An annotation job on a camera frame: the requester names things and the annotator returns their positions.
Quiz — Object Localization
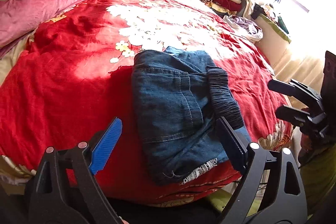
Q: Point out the blue denim lace-trimmed pants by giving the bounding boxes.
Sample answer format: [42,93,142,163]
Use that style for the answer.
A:
[131,47,250,184]

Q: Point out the beige bed sheet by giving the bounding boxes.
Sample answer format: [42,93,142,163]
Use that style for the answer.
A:
[1,31,34,195]

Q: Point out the basket of laundry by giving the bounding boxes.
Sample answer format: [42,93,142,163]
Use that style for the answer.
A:
[223,15,263,43]

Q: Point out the cream curtain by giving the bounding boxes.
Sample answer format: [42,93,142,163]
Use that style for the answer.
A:
[245,0,335,91]

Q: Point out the red floral blanket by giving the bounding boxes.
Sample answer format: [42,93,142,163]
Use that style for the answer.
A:
[1,0,293,206]

